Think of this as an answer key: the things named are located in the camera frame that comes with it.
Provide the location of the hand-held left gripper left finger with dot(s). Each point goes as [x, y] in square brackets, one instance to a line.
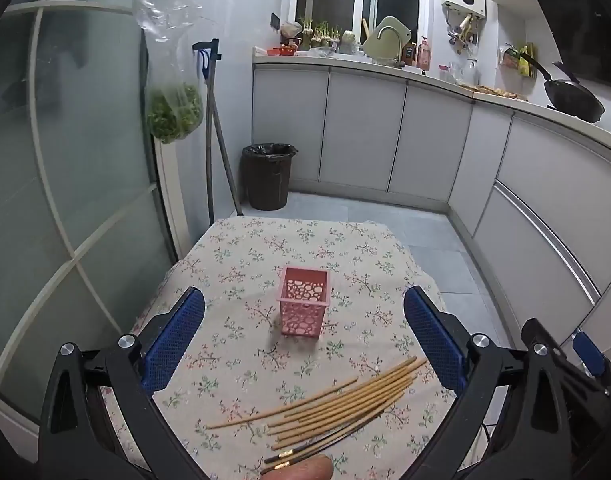
[178, 340]

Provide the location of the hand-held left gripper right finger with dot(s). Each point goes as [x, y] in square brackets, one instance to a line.
[430, 340]

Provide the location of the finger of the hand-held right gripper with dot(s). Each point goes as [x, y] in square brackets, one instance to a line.
[588, 355]
[535, 329]

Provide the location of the bundle of bamboo chopsticks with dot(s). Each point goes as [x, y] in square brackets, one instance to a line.
[345, 405]

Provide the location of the pink perforated utensil holder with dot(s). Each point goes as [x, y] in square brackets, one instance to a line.
[300, 320]

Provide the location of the dark chopstick gold band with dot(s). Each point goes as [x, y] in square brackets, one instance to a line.
[285, 454]
[280, 466]

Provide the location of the person's left hand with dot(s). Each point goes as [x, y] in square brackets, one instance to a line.
[300, 471]

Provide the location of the floral tablecloth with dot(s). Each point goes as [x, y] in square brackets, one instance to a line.
[245, 260]

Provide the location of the brown trash bin black liner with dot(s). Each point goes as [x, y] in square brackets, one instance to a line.
[265, 180]

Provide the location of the frosted glass sliding door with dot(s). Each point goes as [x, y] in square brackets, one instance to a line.
[60, 185]

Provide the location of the plastic bag of greens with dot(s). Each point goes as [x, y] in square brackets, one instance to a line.
[173, 115]

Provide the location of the grey kitchen base cabinets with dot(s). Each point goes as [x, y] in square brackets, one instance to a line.
[360, 125]

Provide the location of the white kitchen countertop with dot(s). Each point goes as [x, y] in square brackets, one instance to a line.
[510, 102]

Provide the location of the black wok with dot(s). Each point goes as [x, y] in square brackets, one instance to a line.
[575, 100]

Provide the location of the wooden board with food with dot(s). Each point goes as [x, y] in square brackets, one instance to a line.
[495, 91]

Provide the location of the clear glass jar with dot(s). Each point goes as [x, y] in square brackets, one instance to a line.
[468, 72]

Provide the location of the hanging seasoning packets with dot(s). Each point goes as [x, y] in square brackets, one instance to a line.
[516, 60]

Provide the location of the pink soap bottle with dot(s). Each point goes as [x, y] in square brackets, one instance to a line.
[424, 56]

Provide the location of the dark sauce bottle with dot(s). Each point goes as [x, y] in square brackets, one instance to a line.
[410, 55]

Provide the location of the steel sink faucet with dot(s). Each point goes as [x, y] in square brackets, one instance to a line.
[398, 42]

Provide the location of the red plastic basin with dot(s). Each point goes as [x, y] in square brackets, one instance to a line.
[281, 51]

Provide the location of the pale green cabbage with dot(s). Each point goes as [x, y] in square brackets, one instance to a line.
[349, 40]

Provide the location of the black range hood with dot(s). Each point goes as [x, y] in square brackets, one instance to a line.
[580, 15]

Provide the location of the wooden rolling pin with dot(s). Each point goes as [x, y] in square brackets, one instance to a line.
[366, 29]

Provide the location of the pale green cutting board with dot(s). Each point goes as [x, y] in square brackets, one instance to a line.
[393, 22]

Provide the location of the potted green sprouts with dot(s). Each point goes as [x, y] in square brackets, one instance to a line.
[318, 35]

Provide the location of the white plastic bag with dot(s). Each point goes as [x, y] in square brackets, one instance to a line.
[290, 30]

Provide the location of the wall mop clip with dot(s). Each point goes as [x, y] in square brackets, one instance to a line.
[205, 50]

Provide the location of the black wall socket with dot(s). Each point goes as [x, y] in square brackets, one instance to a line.
[275, 20]

